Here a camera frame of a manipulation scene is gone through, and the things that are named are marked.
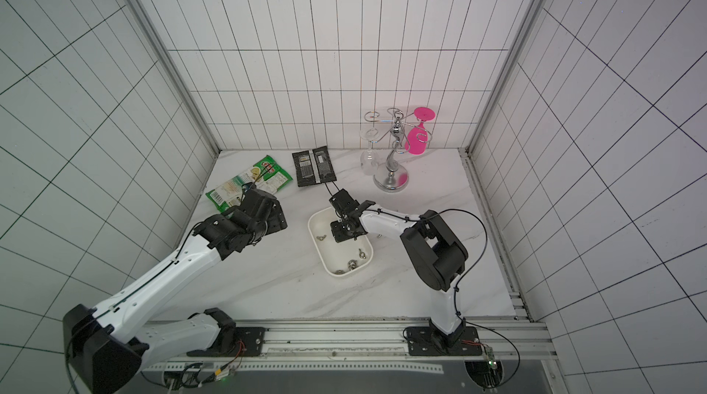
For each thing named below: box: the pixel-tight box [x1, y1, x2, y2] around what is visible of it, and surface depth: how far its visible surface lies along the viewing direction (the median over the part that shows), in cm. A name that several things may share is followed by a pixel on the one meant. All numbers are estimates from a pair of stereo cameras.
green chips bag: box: [205, 154, 294, 214], surface depth 112 cm
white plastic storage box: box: [307, 206, 374, 278], surface depth 89 cm
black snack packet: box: [291, 145, 337, 187], surface depth 114 cm
